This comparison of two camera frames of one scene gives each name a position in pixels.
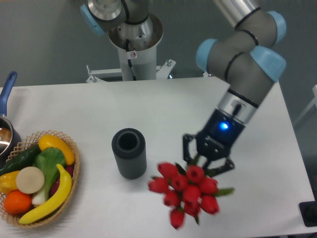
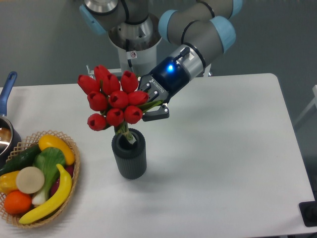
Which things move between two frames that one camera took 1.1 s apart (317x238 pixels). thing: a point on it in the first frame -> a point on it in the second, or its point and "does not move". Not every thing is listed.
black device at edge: [308, 211] does not move
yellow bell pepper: [8, 182] does not move
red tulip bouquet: [186, 192] -> [114, 101]
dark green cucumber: [26, 158] does not move
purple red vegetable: [69, 169] does not move
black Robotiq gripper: [215, 141] -> [167, 80]
